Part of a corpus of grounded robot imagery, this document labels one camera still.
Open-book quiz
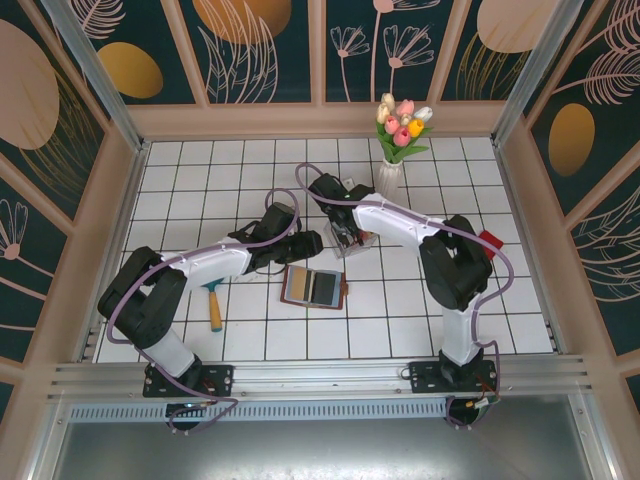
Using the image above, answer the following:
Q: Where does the gold credit card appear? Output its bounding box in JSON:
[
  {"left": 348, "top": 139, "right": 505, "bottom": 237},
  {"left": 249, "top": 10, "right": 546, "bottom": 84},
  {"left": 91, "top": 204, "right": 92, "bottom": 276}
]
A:
[{"left": 287, "top": 269, "right": 314, "bottom": 300}]

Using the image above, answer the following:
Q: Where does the black credit card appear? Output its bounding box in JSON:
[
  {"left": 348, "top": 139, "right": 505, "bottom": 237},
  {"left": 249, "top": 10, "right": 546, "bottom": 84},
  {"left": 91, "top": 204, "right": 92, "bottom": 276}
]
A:
[{"left": 314, "top": 273, "right": 339, "bottom": 305}]

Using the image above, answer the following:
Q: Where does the brown leather card holder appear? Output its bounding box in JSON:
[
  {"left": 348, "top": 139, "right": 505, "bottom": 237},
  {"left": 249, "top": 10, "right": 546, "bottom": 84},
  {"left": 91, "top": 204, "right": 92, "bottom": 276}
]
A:
[{"left": 279, "top": 264, "right": 350, "bottom": 310}]

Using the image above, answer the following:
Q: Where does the clear acrylic card box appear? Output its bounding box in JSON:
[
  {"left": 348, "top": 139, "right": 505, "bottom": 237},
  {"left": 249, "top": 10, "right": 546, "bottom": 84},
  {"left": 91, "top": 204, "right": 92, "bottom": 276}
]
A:
[{"left": 322, "top": 219, "right": 377, "bottom": 260}]

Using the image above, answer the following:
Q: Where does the white ribbed vase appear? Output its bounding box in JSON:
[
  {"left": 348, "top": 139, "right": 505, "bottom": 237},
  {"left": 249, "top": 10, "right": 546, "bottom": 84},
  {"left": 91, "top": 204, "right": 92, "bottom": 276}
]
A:
[{"left": 377, "top": 158, "right": 405, "bottom": 197}]

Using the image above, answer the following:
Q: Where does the vase of tulips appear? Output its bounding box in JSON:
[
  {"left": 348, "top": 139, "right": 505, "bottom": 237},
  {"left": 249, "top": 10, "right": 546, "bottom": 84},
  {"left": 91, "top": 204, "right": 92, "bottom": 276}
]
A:
[{"left": 374, "top": 122, "right": 432, "bottom": 165}]

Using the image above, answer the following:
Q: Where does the red rectangular object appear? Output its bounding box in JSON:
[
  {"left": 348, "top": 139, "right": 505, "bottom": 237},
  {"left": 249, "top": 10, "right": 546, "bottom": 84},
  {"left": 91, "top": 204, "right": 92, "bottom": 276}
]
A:
[{"left": 477, "top": 229, "right": 505, "bottom": 262}]

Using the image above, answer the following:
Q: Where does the grey metal panel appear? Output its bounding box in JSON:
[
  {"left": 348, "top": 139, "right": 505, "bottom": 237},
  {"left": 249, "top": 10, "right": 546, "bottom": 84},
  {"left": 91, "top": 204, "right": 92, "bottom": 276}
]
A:
[{"left": 49, "top": 419, "right": 601, "bottom": 480}]

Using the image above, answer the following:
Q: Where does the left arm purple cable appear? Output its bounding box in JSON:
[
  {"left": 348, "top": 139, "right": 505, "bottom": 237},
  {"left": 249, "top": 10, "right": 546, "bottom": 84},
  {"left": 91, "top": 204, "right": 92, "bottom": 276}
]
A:
[{"left": 106, "top": 187, "right": 301, "bottom": 436}]

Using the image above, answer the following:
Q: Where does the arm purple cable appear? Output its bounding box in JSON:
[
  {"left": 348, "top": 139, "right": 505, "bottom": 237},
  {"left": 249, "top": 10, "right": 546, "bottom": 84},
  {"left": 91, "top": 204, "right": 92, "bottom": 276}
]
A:
[
  {"left": 294, "top": 162, "right": 516, "bottom": 431},
  {"left": 106, "top": 187, "right": 301, "bottom": 436}
]

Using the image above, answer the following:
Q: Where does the teal tool with wooden handle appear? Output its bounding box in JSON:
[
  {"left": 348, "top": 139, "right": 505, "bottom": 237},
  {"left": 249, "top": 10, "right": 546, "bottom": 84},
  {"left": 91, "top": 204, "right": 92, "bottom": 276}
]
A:
[{"left": 199, "top": 280, "right": 226, "bottom": 334}]

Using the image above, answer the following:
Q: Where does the aluminium mounting rail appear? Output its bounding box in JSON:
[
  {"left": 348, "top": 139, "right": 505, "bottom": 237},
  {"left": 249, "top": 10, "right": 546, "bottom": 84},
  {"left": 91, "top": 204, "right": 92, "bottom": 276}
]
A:
[{"left": 47, "top": 353, "right": 596, "bottom": 401}]

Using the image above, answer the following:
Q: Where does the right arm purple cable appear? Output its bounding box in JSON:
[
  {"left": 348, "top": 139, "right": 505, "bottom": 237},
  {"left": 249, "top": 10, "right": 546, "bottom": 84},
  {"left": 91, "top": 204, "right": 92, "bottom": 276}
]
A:
[{"left": 294, "top": 162, "right": 516, "bottom": 431}]

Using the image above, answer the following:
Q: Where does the grey slotted cable duct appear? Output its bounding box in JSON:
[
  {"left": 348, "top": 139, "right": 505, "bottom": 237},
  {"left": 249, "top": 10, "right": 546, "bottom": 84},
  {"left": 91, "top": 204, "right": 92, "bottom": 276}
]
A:
[{"left": 64, "top": 402, "right": 451, "bottom": 424}]

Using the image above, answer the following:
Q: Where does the aluminium frame post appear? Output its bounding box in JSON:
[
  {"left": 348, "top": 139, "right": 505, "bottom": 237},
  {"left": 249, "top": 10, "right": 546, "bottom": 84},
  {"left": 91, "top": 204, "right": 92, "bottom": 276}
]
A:
[
  {"left": 39, "top": 0, "right": 151, "bottom": 151},
  {"left": 491, "top": 0, "right": 587, "bottom": 147}
]

